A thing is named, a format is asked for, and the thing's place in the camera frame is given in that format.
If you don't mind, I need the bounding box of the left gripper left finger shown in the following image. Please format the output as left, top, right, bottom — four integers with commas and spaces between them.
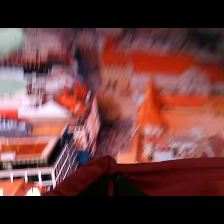
77, 174, 111, 197

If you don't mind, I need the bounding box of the dark red garment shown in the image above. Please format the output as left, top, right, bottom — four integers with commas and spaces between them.
43, 155, 224, 197

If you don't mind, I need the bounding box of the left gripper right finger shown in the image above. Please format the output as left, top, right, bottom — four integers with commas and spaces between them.
112, 172, 148, 197

